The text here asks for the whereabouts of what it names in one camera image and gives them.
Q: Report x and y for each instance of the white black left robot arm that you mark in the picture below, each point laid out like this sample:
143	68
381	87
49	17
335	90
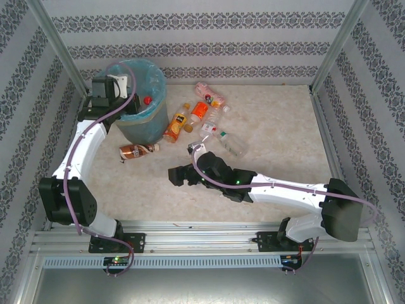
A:
88	149

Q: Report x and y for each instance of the short orange label bottle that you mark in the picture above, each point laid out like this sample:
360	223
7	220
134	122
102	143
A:
201	109

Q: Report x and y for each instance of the pink printed plastic bottle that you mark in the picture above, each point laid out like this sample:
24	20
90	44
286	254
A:
209	94

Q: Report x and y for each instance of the brown coffee drink bottle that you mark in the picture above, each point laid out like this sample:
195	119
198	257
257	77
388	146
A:
136	151

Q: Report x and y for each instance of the grey plastic waste bin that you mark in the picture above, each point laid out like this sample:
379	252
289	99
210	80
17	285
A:
145	130

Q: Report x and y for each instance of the grey steel sheet shelf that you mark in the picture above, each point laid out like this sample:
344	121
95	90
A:
202	288

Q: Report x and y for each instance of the clear bottle green neck band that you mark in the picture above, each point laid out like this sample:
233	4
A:
234	145

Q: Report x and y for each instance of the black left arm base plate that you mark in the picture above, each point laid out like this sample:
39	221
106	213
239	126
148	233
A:
137	242

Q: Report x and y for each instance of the small black controller board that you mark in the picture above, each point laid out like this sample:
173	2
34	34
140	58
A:
289	260
121	261

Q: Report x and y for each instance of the blue plastic bin liner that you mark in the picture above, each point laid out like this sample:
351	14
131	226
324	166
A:
155	79

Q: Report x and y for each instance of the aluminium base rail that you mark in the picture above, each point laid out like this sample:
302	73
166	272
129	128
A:
196	236

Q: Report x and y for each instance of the aluminium frame post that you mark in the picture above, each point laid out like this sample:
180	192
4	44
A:
52	31
345	31

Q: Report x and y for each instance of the clear bottle red white label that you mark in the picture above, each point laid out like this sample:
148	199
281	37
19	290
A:
209	127

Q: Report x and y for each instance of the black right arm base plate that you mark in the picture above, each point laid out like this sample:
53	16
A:
264	242

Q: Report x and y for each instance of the orange juice bottle yellow cap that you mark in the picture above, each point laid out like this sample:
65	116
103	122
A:
177	123

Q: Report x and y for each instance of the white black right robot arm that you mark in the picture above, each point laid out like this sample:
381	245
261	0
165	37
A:
284	198

